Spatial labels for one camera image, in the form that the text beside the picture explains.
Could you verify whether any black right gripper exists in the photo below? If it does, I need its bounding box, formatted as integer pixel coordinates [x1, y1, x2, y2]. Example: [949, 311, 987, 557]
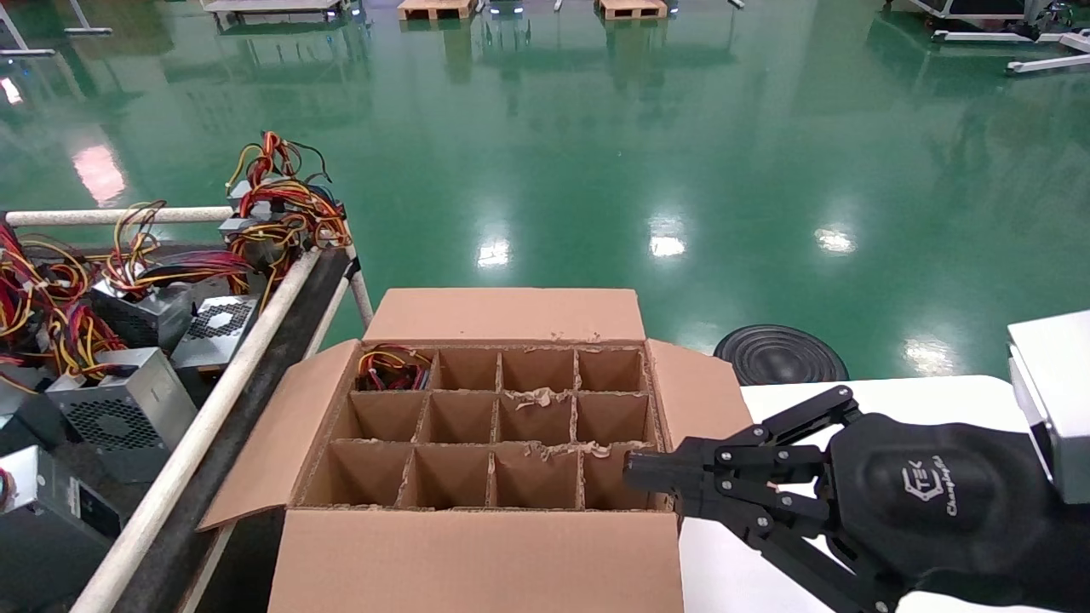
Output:
[624, 385, 1090, 613]

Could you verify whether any brown cardboard box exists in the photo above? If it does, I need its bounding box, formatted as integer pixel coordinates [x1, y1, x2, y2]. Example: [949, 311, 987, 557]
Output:
[198, 288, 755, 613]

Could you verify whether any grey power supply with wires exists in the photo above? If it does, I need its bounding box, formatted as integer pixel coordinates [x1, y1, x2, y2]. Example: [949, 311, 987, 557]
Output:
[219, 183, 352, 282]
[0, 444, 124, 567]
[226, 130, 330, 202]
[356, 345, 433, 392]

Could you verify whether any black round ribbed disc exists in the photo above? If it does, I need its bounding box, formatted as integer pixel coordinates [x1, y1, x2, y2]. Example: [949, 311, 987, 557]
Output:
[712, 324, 851, 388]

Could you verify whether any cardboard cell divider grid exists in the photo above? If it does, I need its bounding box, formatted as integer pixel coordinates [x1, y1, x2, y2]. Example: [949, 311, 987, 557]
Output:
[298, 345, 674, 510]

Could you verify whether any wooden pallet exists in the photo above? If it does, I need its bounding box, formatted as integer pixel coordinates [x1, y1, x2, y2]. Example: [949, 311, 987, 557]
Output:
[594, 0, 669, 20]
[396, 0, 478, 21]

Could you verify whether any white stand leg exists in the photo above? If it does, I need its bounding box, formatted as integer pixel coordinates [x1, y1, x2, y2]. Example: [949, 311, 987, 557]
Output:
[1007, 51, 1090, 76]

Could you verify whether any dark machine on wheels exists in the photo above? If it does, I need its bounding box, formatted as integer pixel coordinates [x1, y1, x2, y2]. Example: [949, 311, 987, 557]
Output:
[886, 0, 1076, 26]

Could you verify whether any power supply with hexagonal grille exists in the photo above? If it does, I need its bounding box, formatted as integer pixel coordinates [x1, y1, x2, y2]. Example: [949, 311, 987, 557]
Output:
[170, 294, 261, 371]

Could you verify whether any dark mesh-sided power supply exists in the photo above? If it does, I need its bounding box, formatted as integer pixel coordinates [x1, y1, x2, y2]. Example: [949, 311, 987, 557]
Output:
[89, 200, 252, 350]

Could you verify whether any silver power supply round grille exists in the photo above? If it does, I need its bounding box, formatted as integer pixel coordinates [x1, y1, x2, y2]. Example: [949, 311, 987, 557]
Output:
[44, 345, 201, 484]

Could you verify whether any grey metal table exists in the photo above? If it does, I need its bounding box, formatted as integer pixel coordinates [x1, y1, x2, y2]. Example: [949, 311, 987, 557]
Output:
[200, 0, 363, 31]

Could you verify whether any white stand foot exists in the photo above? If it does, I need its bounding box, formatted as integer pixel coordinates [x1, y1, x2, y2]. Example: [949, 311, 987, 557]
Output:
[0, 4, 56, 59]
[64, 0, 113, 37]

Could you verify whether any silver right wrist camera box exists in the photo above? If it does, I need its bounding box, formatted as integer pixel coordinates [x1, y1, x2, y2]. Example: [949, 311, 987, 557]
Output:
[1007, 311, 1090, 505]

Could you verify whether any white stand frame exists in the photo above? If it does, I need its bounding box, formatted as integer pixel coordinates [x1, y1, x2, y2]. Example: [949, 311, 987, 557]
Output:
[931, 27, 1090, 45]

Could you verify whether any white pipe frame cart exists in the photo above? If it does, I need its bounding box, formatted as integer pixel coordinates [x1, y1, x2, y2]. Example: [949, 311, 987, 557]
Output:
[0, 207, 373, 613]

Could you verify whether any dark power supply with wires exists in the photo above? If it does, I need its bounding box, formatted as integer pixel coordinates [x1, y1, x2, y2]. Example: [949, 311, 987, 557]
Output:
[0, 220, 120, 452]

